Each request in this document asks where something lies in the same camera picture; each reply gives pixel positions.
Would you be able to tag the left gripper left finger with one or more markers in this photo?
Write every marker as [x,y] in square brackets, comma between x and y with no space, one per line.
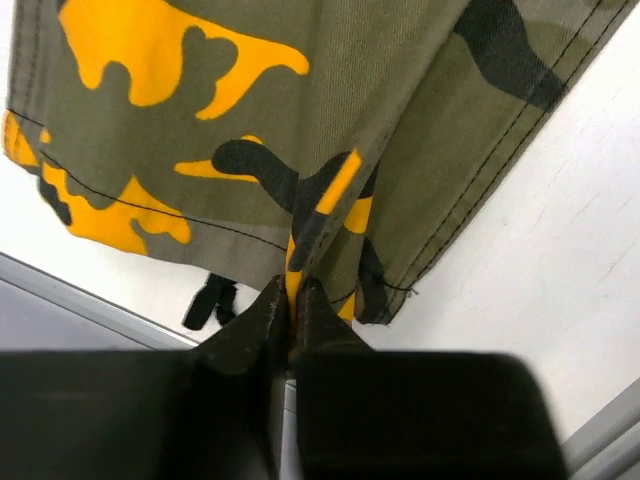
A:
[214,411]

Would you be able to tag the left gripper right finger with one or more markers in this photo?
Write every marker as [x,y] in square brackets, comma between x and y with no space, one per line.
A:
[369,414]

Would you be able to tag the aluminium mounting rail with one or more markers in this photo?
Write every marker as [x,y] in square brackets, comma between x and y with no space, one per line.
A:
[93,308]

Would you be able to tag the yellow camouflage trousers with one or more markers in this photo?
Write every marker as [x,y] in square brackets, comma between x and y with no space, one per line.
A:
[345,141]

